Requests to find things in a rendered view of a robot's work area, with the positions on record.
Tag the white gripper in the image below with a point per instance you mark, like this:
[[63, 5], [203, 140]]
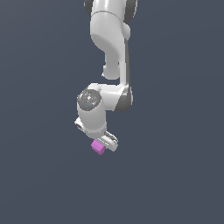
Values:
[[108, 141]]

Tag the small purple cube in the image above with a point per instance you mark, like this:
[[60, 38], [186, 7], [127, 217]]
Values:
[[98, 147]]

